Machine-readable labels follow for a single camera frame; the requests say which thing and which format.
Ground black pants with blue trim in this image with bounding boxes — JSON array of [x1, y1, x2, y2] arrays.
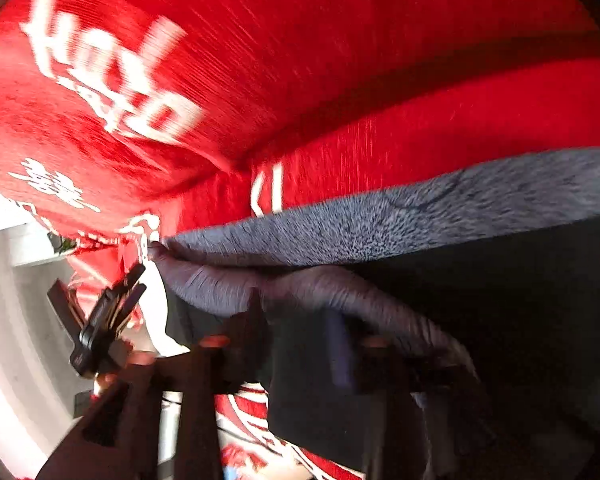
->
[[149, 148, 600, 479]]

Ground red blanket with white characters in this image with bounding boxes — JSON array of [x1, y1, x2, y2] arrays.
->
[[0, 0, 600, 479]]

